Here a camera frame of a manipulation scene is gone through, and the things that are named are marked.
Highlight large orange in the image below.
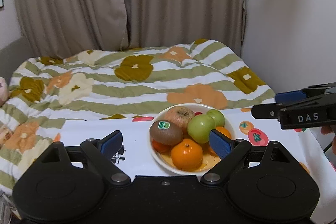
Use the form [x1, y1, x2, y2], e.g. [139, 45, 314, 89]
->
[209, 129, 234, 159]
[170, 139, 203, 171]

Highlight green apple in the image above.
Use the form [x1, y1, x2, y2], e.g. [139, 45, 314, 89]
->
[206, 109, 226, 127]
[187, 114, 215, 144]

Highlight red wrinkled apple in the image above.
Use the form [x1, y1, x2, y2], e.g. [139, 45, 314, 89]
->
[164, 106, 195, 135]

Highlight small mandarin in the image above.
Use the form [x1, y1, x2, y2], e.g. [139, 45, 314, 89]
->
[151, 139, 171, 153]

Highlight brown kiwi with sticker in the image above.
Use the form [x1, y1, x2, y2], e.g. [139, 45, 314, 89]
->
[149, 120, 183, 145]

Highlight person right hand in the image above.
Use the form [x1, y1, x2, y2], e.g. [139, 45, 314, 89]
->
[320, 125, 336, 155]

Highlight cream duck pattern plate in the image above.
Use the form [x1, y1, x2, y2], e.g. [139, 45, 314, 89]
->
[147, 103, 238, 177]

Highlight white persimmon print tablecloth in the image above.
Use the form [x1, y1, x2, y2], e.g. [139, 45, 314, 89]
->
[52, 100, 336, 224]

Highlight floral striped quilt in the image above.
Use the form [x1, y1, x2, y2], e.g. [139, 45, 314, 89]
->
[1, 39, 274, 195]

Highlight patterned tissue pack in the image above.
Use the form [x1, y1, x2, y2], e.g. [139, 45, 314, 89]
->
[0, 125, 13, 147]

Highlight pink plush pillow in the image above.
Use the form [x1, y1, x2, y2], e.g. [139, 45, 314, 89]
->
[0, 77, 9, 106]

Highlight grey bed headboard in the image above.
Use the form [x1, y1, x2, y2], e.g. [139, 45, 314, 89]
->
[0, 37, 35, 85]

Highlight beige curtain left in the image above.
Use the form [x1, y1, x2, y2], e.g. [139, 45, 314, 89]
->
[15, 0, 129, 58]

